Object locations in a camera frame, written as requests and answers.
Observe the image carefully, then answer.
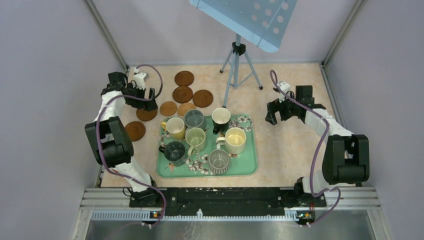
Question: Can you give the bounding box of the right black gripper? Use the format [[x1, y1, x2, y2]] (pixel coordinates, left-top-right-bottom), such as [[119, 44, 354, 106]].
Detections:
[[265, 91, 300, 126]]

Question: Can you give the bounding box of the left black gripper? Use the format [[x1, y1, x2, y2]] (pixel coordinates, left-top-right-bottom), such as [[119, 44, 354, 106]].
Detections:
[[126, 82, 157, 111]]

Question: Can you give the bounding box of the light woven rattan coaster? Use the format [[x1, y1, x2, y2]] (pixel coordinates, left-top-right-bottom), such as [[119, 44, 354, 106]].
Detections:
[[159, 101, 178, 117], [177, 102, 197, 117]]

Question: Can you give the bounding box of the dark brown wooden coaster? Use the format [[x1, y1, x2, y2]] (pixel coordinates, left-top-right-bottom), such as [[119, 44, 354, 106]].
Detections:
[[172, 86, 193, 104], [174, 70, 195, 87], [192, 89, 214, 108]]

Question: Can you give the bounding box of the yellow mug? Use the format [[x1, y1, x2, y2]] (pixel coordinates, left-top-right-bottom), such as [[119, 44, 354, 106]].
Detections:
[[160, 117, 186, 141]]

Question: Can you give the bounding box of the dark grey mug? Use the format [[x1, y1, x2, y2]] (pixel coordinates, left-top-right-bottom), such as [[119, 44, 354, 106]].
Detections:
[[158, 141, 187, 167]]

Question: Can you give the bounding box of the green floral serving tray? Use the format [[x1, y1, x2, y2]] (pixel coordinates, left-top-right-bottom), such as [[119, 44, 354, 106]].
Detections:
[[156, 113, 258, 178]]

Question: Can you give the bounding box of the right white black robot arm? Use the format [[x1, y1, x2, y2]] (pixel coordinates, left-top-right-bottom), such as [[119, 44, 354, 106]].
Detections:
[[265, 82, 370, 206]]

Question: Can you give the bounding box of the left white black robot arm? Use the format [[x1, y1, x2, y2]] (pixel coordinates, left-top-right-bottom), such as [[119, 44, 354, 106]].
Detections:
[[84, 70, 161, 207]]

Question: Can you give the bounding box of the cream mug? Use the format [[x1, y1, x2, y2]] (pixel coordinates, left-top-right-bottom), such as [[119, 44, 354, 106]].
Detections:
[[215, 127, 247, 155]]

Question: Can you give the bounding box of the blue tripod stand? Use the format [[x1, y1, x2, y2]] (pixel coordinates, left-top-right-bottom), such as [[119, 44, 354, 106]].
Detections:
[[219, 33, 264, 108]]

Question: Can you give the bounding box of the black white-lined mug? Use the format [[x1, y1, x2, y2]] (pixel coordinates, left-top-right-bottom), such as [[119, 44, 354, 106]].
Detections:
[[211, 107, 231, 135]]

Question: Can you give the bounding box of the grey ribbed mug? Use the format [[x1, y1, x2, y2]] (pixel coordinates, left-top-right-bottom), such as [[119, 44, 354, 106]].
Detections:
[[184, 109, 207, 130]]

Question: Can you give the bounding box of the light green mug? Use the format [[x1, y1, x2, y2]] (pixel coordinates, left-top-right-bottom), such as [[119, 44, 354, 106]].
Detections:
[[185, 127, 207, 157]]

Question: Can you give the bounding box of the grey striped mug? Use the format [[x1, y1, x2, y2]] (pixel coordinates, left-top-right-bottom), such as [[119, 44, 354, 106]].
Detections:
[[208, 149, 231, 175]]

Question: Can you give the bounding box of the blue perforated panel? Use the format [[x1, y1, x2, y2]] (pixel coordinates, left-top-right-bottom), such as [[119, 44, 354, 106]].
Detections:
[[189, 0, 298, 53]]

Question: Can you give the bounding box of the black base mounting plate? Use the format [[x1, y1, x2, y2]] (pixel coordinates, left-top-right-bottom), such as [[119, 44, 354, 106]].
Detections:
[[123, 187, 327, 217]]

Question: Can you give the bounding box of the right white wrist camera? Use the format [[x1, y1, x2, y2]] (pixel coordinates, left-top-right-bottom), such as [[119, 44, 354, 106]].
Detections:
[[273, 81, 291, 103]]

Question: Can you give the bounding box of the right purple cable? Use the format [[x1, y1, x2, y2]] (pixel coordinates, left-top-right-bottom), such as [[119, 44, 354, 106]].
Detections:
[[269, 69, 342, 227]]

